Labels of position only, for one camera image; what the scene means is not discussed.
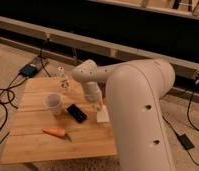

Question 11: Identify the white sponge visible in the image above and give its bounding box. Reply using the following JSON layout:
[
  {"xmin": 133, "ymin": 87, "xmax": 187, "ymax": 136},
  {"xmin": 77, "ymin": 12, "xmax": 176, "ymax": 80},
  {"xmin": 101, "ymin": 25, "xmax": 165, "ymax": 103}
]
[{"xmin": 97, "ymin": 105, "xmax": 110, "ymax": 123}]

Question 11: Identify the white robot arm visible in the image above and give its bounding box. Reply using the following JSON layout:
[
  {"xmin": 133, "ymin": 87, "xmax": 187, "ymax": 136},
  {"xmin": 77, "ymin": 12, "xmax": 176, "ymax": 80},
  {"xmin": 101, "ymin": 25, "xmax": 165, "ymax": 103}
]
[{"xmin": 72, "ymin": 59, "xmax": 176, "ymax": 171}]

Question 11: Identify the black phone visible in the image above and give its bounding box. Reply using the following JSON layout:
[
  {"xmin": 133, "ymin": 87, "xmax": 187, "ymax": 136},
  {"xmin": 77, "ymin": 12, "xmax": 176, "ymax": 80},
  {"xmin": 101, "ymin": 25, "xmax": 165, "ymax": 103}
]
[{"xmin": 67, "ymin": 104, "xmax": 87, "ymax": 123}]

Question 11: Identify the white plastic cup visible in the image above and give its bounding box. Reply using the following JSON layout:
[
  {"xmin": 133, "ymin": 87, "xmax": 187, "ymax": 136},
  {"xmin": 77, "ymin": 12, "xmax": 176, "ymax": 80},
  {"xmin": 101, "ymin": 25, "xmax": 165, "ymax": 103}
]
[{"xmin": 44, "ymin": 93, "xmax": 62, "ymax": 116}]

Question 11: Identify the wooden table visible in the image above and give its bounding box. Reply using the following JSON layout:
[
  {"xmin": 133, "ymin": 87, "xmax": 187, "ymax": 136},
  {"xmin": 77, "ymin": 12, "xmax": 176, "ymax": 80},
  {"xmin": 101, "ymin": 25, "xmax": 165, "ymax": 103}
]
[{"xmin": 1, "ymin": 78, "xmax": 116, "ymax": 164}]

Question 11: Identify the orange carrot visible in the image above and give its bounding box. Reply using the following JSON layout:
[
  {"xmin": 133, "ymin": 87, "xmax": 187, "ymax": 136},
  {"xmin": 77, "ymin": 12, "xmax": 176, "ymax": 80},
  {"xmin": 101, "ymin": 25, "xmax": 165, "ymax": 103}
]
[{"xmin": 42, "ymin": 128, "xmax": 71, "ymax": 140}]

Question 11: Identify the blue black power box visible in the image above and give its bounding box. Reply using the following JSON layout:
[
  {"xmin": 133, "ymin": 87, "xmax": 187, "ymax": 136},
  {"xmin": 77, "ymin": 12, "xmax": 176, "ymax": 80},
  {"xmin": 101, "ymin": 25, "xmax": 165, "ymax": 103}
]
[{"xmin": 19, "ymin": 64, "xmax": 38, "ymax": 78}]

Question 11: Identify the black power adapter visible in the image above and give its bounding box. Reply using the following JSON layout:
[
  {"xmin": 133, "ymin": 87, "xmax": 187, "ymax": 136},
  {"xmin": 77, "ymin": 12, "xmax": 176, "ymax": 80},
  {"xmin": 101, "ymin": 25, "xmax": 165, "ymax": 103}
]
[{"xmin": 165, "ymin": 120, "xmax": 194, "ymax": 150}]

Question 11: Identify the black floor cables left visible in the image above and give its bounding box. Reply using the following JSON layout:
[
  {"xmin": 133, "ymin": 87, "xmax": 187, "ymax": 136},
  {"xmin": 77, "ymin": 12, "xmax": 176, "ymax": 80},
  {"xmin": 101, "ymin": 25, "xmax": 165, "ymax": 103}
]
[{"xmin": 0, "ymin": 39, "xmax": 52, "ymax": 153}]

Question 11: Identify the black cable right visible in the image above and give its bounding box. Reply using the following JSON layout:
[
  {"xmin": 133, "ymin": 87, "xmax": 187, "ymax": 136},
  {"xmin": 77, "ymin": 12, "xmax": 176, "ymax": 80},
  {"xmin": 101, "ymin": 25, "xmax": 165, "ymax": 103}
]
[{"xmin": 186, "ymin": 74, "xmax": 199, "ymax": 136}]

